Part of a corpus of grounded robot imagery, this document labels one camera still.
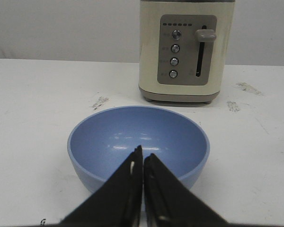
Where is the cream two-slot toaster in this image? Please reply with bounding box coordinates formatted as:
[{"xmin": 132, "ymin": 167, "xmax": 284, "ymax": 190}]
[{"xmin": 139, "ymin": 0, "xmax": 235, "ymax": 103}]

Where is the blue bowl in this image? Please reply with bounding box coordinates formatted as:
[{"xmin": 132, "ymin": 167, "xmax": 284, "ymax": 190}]
[{"xmin": 67, "ymin": 106, "xmax": 210, "ymax": 192}]

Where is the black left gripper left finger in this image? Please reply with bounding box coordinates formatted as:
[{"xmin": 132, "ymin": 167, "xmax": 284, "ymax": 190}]
[{"xmin": 60, "ymin": 145, "xmax": 142, "ymax": 225}]

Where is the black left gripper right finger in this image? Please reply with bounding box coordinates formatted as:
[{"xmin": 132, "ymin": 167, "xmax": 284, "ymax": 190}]
[{"xmin": 144, "ymin": 154, "xmax": 228, "ymax": 225}]

